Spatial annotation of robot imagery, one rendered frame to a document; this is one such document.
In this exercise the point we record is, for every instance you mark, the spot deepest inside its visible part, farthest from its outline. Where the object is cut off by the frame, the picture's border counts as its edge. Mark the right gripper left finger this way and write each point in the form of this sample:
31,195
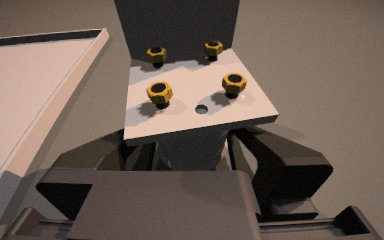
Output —
108,153

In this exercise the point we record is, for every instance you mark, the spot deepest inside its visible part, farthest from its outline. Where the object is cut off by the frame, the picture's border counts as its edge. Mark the yellow hex nut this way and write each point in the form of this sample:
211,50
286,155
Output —
234,83
213,48
156,54
159,92

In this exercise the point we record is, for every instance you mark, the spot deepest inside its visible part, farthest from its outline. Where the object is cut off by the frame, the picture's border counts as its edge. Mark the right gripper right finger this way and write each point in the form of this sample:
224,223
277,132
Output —
285,169

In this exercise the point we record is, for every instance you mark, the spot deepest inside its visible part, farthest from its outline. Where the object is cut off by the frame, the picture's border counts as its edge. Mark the beige rectangular tray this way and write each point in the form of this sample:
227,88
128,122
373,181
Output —
32,67

